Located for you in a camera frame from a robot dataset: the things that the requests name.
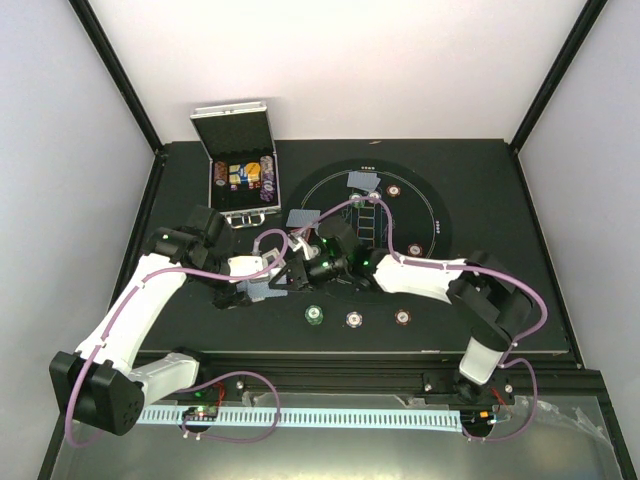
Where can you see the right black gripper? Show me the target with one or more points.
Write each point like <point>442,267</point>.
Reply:
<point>299,272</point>

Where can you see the blue patterned card deck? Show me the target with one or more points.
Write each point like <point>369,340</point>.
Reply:
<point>255,290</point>

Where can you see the purple chip row in case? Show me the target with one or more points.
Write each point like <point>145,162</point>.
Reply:
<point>268,188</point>

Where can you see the white slotted cable duct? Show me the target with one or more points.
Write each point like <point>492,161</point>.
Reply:
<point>329,418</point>

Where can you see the left controller board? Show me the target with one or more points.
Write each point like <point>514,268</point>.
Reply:
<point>201,413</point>

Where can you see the black frame post right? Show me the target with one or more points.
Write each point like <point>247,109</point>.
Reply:
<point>570,48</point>

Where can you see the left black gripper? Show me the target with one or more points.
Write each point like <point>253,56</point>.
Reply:
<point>228,297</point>

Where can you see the white playing card box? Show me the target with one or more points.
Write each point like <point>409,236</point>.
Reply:
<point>276,293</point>

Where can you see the blue white poker chip stack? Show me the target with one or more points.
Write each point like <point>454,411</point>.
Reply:
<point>354,319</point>

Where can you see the black frame post left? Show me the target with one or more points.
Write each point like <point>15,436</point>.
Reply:
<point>101,43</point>

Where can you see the controller board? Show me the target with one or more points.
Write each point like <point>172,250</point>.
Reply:
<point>484,417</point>
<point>201,413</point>

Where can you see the black aluminium mounting rail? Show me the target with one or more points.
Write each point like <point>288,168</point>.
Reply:
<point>435,377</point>

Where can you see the dealt blue card top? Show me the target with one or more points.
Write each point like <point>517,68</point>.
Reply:
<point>359,180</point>

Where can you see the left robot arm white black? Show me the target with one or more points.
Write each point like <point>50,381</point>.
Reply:
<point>98,384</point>

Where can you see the brown poker chip stack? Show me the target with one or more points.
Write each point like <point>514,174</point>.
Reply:
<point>402,317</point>

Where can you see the right controller board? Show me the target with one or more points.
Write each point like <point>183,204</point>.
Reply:
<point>484,417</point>

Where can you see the green poker chip stack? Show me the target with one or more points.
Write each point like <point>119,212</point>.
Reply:
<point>314,315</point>

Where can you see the black frame post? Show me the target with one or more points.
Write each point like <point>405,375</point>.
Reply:
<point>570,48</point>
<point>101,43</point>

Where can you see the brown chip row in case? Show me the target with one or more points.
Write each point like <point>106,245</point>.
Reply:
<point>220,174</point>

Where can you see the yellow big blind button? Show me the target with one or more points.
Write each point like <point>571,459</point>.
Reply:
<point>252,170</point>

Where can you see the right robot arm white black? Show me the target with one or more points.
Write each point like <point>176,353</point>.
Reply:
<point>493,304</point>

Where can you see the dealt blue card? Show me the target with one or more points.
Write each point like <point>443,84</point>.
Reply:
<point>359,180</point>
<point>298,218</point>

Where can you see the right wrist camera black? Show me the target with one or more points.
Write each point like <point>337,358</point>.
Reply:
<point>338,236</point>

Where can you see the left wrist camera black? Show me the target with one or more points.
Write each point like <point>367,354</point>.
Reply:
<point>210,227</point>

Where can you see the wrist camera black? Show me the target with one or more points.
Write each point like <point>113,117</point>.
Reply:
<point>338,236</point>
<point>210,227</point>

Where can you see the blue yellow card box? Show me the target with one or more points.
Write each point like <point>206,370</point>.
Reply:
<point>237,176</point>

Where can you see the round black poker mat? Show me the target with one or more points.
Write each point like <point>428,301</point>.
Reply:
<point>418,215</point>

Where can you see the aluminium poker case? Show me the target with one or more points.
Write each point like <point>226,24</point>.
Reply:
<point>236,134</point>

